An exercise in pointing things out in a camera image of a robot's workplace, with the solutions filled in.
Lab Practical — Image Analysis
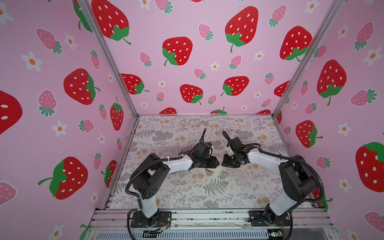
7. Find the cream case lid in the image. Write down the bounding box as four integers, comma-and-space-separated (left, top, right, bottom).
206, 157, 223, 175

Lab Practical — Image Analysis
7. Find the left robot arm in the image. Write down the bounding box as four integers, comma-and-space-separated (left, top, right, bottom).
125, 129, 220, 227

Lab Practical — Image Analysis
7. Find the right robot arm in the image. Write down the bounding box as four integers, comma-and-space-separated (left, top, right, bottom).
222, 131, 325, 226

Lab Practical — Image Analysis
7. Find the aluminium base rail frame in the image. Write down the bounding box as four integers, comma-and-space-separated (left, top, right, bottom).
81, 209, 341, 240

